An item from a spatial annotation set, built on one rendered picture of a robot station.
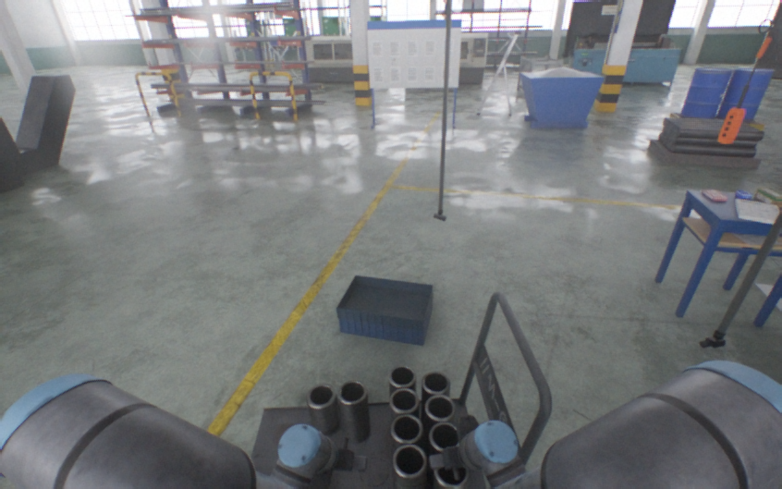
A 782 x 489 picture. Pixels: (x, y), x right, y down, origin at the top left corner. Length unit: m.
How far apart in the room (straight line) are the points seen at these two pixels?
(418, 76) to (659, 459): 8.17
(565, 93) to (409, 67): 3.05
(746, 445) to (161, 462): 0.55
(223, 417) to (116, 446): 2.07
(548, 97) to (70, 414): 8.31
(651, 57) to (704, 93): 6.12
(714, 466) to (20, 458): 0.65
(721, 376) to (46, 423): 0.70
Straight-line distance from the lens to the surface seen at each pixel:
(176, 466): 0.47
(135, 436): 0.48
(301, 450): 1.00
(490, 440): 1.00
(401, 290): 2.90
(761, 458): 0.53
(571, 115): 8.69
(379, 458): 1.91
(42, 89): 8.80
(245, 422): 2.47
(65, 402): 0.55
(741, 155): 7.47
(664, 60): 15.77
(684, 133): 7.09
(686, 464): 0.47
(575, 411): 2.54
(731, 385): 0.55
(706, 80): 9.69
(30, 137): 8.61
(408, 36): 8.38
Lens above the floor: 1.90
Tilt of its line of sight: 30 degrees down
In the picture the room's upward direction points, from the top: 2 degrees counter-clockwise
